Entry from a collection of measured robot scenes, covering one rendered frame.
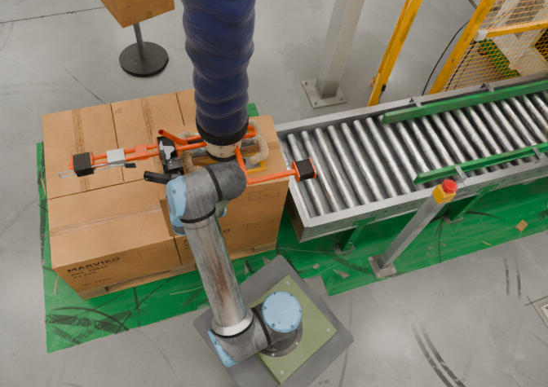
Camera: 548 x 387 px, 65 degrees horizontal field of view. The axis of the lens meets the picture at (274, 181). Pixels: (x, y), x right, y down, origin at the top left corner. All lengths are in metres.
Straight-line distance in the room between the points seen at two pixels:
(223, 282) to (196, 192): 0.33
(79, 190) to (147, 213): 0.40
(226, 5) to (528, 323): 2.68
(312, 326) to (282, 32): 2.90
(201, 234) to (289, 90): 2.46
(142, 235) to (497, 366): 2.21
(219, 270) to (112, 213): 1.13
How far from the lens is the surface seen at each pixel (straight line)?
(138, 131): 2.70
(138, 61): 3.86
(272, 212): 2.26
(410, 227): 2.44
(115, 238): 2.37
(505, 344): 3.15
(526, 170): 3.01
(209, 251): 1.37
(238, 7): 1.36
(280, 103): 3.55
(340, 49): 3.27
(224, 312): 1.52
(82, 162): 1.95
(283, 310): 1.62
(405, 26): 2.56
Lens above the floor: 2.64
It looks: 59 degrees down
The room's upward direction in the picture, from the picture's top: 9 degrees clockwise
